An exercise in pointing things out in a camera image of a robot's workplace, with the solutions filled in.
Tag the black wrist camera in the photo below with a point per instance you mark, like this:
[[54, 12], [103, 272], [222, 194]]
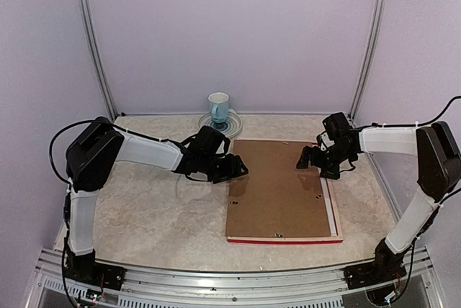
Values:
[[335, 127], [209, 141]]

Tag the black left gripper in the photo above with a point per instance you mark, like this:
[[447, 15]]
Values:
[[233, 169]]

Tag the brown cardboard backing board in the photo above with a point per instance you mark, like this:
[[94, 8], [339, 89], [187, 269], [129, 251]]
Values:
[[273, 189]]

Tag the light blue ceramic mug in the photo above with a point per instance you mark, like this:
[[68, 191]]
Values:
[[219, 105]]

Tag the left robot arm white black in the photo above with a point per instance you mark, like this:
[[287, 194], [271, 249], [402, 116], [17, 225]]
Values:
[[92, 155]]

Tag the striped ceramic plate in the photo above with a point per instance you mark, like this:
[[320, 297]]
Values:
[[231, 128]]

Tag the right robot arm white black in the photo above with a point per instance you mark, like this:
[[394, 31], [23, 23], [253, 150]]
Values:
[[436, 161]]

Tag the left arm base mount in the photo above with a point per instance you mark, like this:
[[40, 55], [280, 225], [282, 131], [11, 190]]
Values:
[[99, 274]]

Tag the red wooden picture frame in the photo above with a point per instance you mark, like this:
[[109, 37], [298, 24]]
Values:
[[284, 240]]

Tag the left aluminium corner post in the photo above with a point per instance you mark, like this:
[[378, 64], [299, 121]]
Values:
[[94, 52]]

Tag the right aluminium corner post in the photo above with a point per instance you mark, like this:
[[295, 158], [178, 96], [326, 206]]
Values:
[[369, 53]]

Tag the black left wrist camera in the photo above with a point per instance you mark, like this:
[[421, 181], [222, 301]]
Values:
[[209, 141]]

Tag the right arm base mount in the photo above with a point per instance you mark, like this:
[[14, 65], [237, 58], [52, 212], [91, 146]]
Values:
[[386, 266]]

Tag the aluminium corner post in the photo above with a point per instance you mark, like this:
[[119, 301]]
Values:
[[94, 52], [369, 53]]

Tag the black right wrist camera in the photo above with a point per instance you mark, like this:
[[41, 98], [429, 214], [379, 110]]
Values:
[[335, 127]]

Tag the aluminium front rail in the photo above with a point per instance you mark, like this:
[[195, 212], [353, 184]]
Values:
[[143, 286]]

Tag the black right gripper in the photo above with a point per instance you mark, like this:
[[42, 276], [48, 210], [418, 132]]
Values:
[[333, 173]]

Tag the cat photo print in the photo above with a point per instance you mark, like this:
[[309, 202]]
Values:
[[329, 208]]

